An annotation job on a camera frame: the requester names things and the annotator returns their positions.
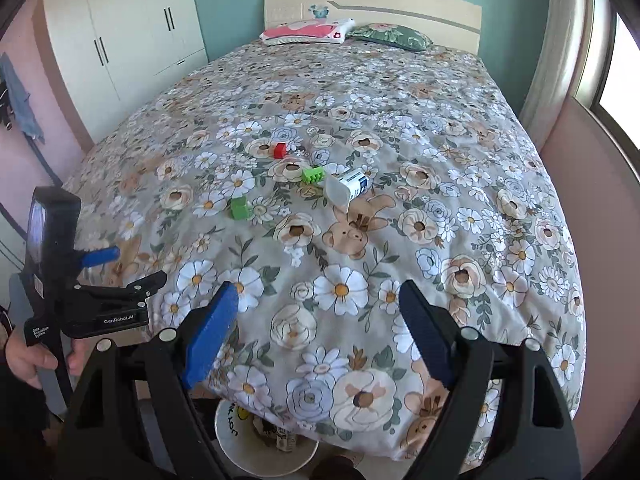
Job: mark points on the window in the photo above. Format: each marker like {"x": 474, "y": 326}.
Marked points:
{"x": 620, "y": 75}

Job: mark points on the cream wardrobe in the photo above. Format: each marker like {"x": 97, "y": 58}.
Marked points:
{"x": 125, "y": 25}

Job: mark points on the green toy block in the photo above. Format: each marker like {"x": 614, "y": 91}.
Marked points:
{"x": 313, "y": 174}
{"x": 239, "y": 208}

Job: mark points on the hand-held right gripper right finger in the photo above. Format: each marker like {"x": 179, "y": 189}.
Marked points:
{"x": 430, "y": 335}

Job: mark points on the person's left hand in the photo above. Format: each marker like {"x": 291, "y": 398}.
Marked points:
{"x": 27, "y": 360}

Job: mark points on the person's left leg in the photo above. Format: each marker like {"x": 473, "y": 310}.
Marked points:
{"x": 335, "y": 469}

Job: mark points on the cream wooden headboard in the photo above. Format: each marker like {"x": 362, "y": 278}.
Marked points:
{"x": 400, "y": 7}

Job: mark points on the cream round trash bin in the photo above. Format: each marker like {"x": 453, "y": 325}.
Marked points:
{"x": 240, "y": 445}

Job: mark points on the red toy block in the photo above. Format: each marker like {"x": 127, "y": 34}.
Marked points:
{"x": 280, "y": 150}

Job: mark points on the green floral pillow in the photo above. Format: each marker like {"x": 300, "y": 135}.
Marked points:
{"x": 392, "y": 36}

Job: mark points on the blue hanging clothes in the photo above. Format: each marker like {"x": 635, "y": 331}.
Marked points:
{"x": 22, "y": 100}

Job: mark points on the bed with floral bedspread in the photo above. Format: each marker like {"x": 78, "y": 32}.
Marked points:
{"x": 350, "y": 260}

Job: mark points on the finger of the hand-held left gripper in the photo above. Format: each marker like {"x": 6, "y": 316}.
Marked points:
{"x": 100, "y": 256}
{"x": 125, "y": 292}

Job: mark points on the white bottle with blue label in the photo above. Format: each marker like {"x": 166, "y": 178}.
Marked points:
{"x": 347, "y": 187}

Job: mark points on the cream curtain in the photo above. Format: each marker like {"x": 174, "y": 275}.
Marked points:
{"x": 555, "y": 45}

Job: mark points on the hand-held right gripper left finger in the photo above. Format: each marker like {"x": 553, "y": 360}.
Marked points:
{"x": 210, "y": 335}

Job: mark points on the pink printed pillow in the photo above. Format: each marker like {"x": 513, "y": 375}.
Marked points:
{"x": 305, "y": 30}

